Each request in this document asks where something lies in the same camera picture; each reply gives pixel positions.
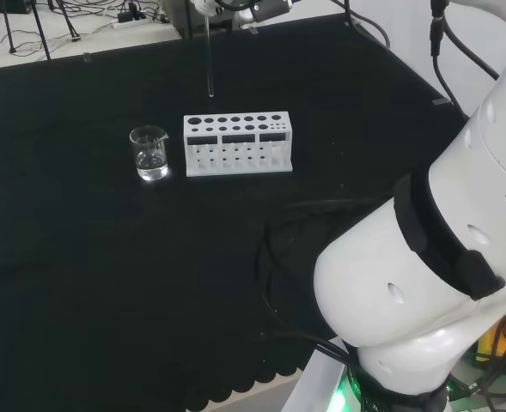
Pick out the dark grey stand post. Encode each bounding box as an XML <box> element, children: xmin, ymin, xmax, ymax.
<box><xmin>169</xmin><ymin>0</ymin><xmax>207</xmax><ymax>40</ymax></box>

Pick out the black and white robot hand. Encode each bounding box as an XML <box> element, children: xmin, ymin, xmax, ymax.
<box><xmin>191</xmin><ymin>0</ymin><xmax>296</xmax><ymax>25</ymax></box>

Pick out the black tripod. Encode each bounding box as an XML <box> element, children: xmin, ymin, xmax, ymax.
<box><xmin>1</xmin><ymin>0</ymin><xmax>82</xmax><ymax>61</ymax></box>

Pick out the clear glass beaker with water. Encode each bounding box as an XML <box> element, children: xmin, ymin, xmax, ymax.
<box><xmin>128</xmin><ymin>124</ymin><xmax>170</xmax><ymax>182</ymax></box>

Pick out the black base cable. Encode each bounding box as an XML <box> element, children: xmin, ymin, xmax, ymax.
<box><xmin>259</xmin><ymin>328</ymin><xmax>357</xmax><ymax>367</ymax></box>

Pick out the white test tube rack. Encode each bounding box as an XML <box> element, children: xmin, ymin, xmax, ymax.
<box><xmin>182</xmin><ymin>110</ymin><xmax>295</xmax><ymax>179</ymax></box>

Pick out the pale mounting board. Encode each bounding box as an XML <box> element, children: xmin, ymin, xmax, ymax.
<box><xmin>283</xmin><ymin>335</ymin><xmax>359</xmax><ymax>412</ymax></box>

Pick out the white power strip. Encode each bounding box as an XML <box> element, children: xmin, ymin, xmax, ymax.
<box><xmin>112</xmin><ymin>16</ymin><xmax>159</xmax><ymax>30</ymax></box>

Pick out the yellow stop button box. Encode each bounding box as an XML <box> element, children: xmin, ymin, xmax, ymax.
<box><xmin>474</xmin><ymin>307</ymin><xmax>506</xmax><ymax>371</ymax></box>

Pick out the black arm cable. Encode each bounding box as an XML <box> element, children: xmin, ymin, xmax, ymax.
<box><xmin>429</xmin><ymin>0</ymin><xmax>501</xmax><ymax>119</ymax></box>

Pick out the black bench cloth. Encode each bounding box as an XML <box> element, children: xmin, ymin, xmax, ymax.
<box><xmin>0</xmin><ymin>11</ymin><xmax>471</xmax><ymax>412</ymax></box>

